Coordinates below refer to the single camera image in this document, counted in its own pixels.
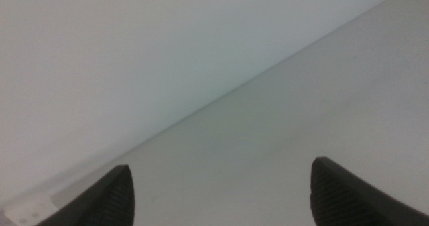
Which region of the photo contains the white perforated plastic basket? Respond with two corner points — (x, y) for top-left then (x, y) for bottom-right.
(3, 197), (60, 226)

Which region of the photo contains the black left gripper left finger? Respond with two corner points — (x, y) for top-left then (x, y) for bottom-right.
(35, 164), (135, 226)

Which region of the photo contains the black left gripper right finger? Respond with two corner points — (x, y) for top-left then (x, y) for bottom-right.
(310, 156), (429, 226)

